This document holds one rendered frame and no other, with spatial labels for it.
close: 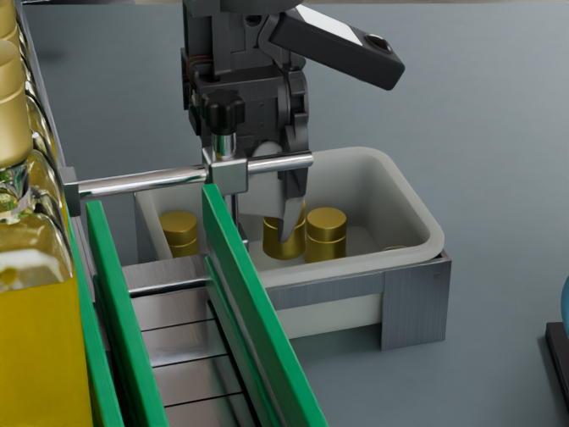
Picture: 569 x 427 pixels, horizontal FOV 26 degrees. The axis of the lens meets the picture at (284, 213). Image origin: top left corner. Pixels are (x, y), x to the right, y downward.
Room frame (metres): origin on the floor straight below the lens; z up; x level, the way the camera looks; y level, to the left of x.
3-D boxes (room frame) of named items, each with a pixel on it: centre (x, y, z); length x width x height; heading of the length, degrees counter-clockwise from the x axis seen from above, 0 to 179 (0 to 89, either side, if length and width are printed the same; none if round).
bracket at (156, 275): (0.70, 0.08, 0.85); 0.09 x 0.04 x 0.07; 106
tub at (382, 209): (0.84, 0.00, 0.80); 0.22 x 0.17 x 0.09; 106
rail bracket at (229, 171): (0.70, 0.06, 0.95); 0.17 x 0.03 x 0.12; 106
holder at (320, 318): (0.83, 0.03, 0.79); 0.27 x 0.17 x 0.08; 106
